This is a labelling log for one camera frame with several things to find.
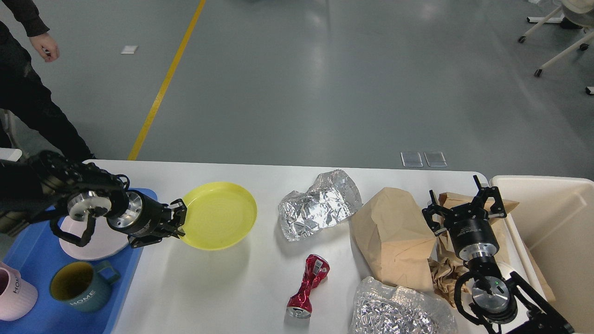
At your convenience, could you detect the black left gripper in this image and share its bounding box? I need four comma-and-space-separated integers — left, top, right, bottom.
107, 190, 187, 249

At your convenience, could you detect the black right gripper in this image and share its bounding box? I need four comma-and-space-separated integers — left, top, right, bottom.
422, 175, 507, 261

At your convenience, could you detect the yellow plastic plate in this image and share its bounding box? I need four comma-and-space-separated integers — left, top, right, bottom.
181, 181, 258, 251

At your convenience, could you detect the teal HOME mug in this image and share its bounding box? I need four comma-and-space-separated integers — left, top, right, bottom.
49, 261, 121, 313

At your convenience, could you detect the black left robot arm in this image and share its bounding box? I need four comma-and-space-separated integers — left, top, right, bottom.
0, 151, 187, 249

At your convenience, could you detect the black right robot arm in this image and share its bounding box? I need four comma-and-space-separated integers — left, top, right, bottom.
422, 176, 575, 334

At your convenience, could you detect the person's hand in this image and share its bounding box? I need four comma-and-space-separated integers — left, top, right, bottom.
28, 32, 60, 63

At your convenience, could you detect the pink plate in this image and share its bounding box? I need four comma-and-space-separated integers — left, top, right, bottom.
58, 217, 129, 261

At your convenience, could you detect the crumpled brown paper ball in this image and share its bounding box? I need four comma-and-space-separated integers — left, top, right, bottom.
428, 255, 469, 308

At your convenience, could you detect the large brown paper bag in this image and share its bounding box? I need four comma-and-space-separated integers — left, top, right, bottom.
350, 187, 436, 293

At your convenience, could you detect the beige plastic bin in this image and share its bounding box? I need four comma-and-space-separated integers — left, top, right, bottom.
491, 175, 594, 334

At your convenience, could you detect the blue plastic tray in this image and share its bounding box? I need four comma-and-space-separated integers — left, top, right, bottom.
0, 188, 158, 334

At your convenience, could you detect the crumpled foil sheet upper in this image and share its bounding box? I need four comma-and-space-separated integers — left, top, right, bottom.
278, 169, 363, 242

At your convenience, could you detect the crumpled foil sheet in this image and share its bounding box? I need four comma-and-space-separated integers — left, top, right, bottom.
278, 169, 363, 242
349, 276, 458, 334

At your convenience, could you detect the crumpled foil sheet lower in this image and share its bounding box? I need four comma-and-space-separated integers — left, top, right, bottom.
349, 276, 458, 334

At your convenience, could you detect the person in black clothes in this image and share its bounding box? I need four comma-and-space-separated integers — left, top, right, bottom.
0, 0, 95, 161

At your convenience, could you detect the pink HOME mug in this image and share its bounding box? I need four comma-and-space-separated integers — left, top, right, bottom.
0, 262, 38, 321

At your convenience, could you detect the crushed red can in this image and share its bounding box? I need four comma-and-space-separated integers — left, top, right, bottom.
286, 254, 329, 319

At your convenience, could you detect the white chair base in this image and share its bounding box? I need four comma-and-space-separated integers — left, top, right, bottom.
517, 0, 593, 78

